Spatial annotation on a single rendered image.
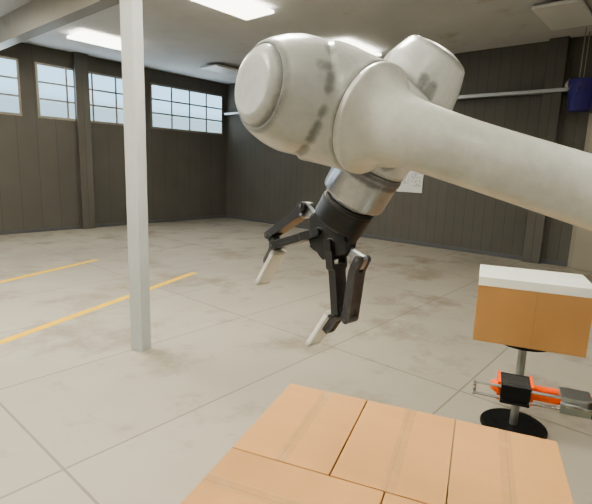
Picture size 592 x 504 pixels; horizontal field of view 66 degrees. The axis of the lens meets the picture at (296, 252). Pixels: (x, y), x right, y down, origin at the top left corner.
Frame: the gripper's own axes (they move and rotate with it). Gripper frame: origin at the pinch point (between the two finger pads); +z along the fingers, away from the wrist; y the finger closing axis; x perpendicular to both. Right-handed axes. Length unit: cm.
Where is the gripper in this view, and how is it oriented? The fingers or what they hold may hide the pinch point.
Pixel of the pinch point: (289, 306)
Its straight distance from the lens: 72.5
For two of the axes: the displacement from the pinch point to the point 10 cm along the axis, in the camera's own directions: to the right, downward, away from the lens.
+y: -6.0, -6.3, 4.9
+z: -4.2, 7.7, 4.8
